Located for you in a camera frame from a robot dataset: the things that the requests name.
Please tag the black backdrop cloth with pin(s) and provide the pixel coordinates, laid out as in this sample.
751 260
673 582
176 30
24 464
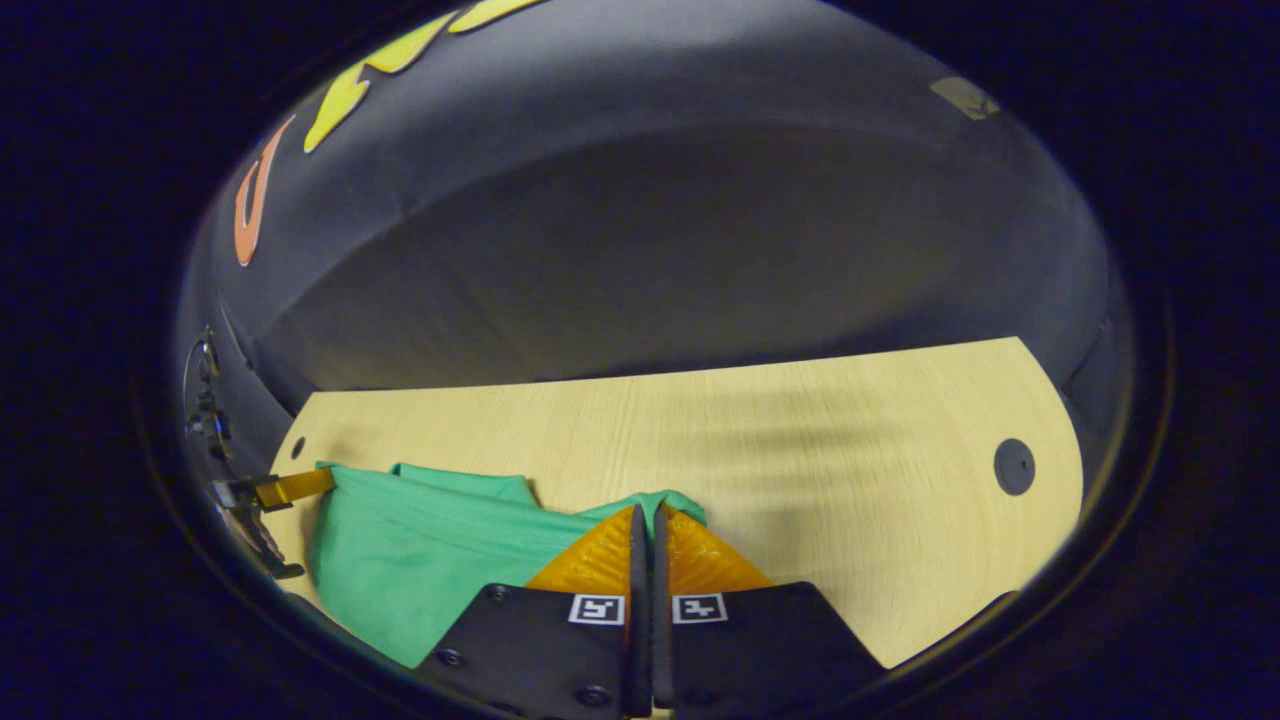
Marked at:
650 220

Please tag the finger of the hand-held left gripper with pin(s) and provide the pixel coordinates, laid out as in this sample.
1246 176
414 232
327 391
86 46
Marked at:
295 487

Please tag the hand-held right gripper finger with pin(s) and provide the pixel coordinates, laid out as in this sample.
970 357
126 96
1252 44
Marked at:
639 600
661 600

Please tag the green T-shirt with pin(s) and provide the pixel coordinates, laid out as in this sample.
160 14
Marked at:
420 560

